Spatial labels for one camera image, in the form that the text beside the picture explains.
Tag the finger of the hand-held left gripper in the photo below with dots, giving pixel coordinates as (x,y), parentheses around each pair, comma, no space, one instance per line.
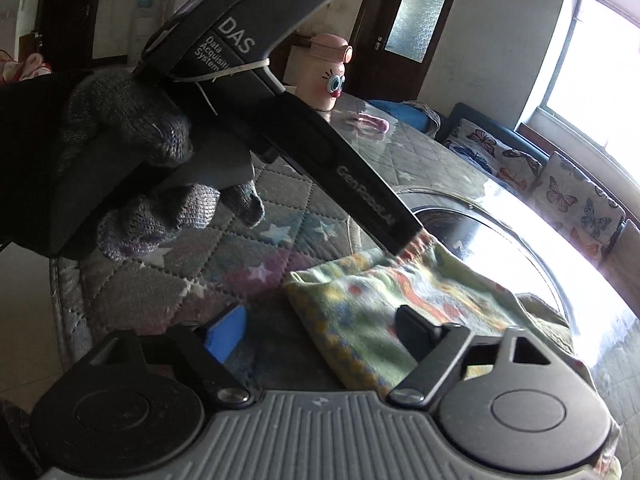
(397,232)

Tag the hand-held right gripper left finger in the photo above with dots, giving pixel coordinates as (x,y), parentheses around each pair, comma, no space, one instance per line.
(227,332)

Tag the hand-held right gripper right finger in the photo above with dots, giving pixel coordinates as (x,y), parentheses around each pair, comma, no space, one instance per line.
(415,331)

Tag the colourful patterned children's pants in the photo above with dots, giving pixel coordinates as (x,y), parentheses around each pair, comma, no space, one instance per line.
(360,300)

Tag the person's left hand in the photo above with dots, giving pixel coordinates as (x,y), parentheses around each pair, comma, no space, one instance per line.
(125,105)

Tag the round black table burner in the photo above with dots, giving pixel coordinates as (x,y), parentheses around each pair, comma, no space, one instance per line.
(450,220)

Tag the grey quilted star table cover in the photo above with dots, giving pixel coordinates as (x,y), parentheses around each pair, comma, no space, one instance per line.
(165,285)

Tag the dark door with frosted glass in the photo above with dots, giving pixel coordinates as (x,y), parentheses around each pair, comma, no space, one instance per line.
(380,10)

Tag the pink cartoon water bottle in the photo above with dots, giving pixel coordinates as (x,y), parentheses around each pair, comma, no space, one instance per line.
(325,75)

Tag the small pink object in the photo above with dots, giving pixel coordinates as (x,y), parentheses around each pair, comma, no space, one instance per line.
(370,121)

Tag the grey cloth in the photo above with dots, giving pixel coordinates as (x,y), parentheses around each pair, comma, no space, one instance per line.
(427,117)

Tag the blue cushion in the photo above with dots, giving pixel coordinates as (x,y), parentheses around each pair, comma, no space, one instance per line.
(390,112)

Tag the low butterfly print cushion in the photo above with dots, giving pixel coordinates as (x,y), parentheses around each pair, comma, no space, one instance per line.
(492,157)

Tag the white water dispenser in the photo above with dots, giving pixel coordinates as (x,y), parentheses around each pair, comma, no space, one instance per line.
(147,20)

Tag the large butterfly print cushion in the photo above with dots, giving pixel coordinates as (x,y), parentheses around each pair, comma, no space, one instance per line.
(580,205)

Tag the plain white cushion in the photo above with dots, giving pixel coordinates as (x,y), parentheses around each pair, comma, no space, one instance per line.
(625,265)

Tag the dark wooden doorway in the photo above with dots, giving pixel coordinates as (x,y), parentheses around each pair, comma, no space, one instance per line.
(70,15)

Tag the window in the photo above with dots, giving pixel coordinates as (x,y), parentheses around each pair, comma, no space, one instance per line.
(595,85)

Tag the pink floral cloth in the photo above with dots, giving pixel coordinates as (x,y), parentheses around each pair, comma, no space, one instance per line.
(20,67)

